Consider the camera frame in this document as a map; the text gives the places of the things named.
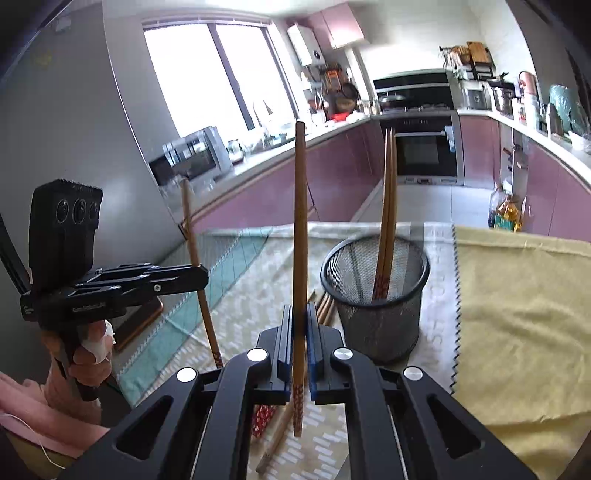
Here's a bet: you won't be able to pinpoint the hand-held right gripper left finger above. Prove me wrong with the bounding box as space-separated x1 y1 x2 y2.
58 305 294 480

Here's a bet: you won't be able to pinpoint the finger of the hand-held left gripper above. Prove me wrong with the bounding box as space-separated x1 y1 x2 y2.
79 262 161 284
76 266 210 320

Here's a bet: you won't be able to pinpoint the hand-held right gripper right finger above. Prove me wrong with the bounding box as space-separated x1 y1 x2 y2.
307 302 541 480

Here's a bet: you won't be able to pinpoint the wooden chopstick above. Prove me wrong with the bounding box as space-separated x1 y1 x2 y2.
253 291 331 439
180 178 225 370
292 120 309 438
255 292 336 475
373 127 392 302
252 290 325 439
379 127 399 301

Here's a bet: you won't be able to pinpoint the black mesh cup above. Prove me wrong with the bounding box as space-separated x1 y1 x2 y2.
320 234 431 365

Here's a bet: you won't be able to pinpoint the person's left forearm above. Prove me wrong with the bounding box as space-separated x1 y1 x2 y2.
0 371 112 457

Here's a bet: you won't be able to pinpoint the hanging kitchen utensils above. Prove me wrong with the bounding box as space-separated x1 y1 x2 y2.
318 65 361 121

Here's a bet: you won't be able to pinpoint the person's left hand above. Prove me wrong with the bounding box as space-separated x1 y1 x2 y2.
41 319 116 407

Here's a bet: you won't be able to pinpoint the wooden chair back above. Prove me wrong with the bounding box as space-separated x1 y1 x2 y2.
108 295 164 354

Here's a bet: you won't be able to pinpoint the beige green patterned tablecloth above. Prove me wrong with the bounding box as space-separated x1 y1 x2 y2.
117 222 462 480

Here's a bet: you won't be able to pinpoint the silver microwave oven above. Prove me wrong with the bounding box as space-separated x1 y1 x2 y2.
148 126 234 185

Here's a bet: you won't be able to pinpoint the pink base cabinet run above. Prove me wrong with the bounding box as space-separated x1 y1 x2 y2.
459 113 591 241
185 115 384 232

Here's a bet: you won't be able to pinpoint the kitchen faucet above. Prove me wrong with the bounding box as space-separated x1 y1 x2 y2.
253 99 273 132

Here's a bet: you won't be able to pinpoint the yellow tablecloth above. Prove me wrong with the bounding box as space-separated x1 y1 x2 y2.
450 224 591 462

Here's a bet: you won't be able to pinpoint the kitchen window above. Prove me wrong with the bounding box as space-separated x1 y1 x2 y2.
143 21 301 139

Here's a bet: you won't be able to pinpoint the built-in black oven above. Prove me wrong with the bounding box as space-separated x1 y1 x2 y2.
379 115 462 178

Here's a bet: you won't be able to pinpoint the yellow cooking oil bottle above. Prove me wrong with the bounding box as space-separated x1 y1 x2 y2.
501 194 525 233

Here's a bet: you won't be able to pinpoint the white water heater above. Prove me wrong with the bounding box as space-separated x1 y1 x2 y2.
287 23 324 66

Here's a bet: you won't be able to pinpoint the black range hood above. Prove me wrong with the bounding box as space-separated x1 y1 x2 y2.
373 69 455 109

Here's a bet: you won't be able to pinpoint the silver countertop appliance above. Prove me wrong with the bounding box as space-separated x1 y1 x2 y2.
462 83 492 112

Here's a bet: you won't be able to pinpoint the steel cooking pot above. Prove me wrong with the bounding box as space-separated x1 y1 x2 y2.
487 78 518 114

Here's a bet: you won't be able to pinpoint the pink thermos jug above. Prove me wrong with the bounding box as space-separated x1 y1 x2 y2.
517 70 539 100

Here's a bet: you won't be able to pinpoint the teal wrapped bundle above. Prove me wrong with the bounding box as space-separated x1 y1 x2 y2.
549 84 589 134

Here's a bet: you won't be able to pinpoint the pink wall cabinet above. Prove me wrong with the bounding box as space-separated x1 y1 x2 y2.
307 7 370 49

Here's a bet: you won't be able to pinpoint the wall shelf with baskets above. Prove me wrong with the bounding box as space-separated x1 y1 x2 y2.
438 41 497 79

